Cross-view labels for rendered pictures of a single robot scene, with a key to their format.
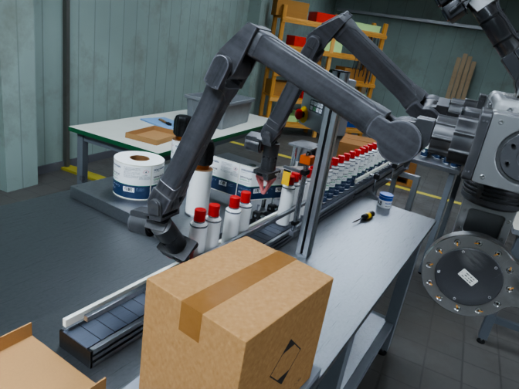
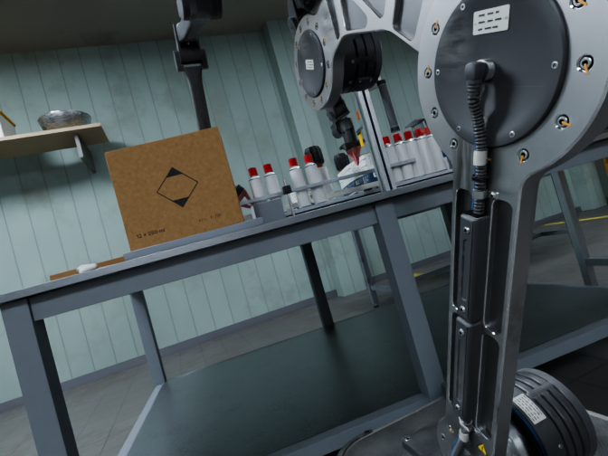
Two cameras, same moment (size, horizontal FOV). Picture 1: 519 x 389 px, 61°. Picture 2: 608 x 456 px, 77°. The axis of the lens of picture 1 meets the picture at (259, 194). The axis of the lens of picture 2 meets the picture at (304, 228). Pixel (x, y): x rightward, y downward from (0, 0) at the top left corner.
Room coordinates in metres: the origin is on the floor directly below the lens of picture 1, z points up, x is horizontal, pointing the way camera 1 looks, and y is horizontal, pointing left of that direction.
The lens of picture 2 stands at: (0.24, -1.05, 0.76)
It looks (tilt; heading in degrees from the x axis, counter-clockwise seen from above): 2 degrees up; 48
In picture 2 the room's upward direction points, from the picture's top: 16 degrees counter-clockwise
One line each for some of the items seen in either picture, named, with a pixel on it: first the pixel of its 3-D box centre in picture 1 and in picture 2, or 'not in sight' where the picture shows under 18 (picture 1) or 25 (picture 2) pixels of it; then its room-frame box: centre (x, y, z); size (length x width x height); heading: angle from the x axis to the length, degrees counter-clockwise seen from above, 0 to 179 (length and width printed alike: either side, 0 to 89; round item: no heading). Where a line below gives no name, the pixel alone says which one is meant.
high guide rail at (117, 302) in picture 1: (232, 241); (293, 190); (1.23, 0.06, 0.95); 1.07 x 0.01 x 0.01; 151
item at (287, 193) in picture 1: (286, 200); not in sight; (1.60, -0.11, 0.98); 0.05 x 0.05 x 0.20
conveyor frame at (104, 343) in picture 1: (265, 238); (365, 198); (1.50, -0.05, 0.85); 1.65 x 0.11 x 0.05; 151
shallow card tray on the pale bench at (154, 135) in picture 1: (155, 134); not in sight; (2.91, 0.77, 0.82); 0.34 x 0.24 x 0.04; 163
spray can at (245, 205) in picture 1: (242, 220); (314, 179); (1.34, 0.04, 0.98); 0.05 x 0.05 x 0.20
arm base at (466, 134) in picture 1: (456, 138); not in sight; (0.78, -0.33, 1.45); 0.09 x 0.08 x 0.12; 157
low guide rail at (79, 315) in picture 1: (212, 247); (293, 205); (1.27, 0.12, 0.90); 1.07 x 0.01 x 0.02; 151
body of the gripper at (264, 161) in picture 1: (268, 164); (350, 138); (1.56, -0.01, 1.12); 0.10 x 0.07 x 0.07; 152
